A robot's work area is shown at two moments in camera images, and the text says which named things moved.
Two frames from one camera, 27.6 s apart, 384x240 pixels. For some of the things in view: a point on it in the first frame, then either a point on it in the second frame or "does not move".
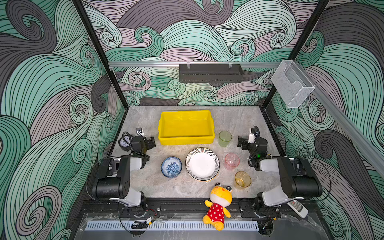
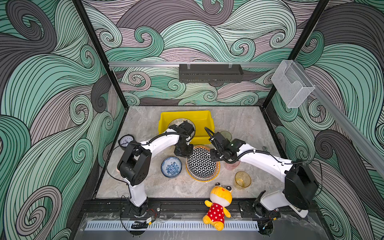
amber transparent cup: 242,180 does not move
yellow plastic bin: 186,127 does not move
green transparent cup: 224,138 does not move
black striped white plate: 202,164 to 179,121
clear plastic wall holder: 294,85 does not move
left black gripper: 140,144 to 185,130
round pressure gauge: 125,142 does not move
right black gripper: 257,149 to 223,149
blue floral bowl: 171,167 does not move
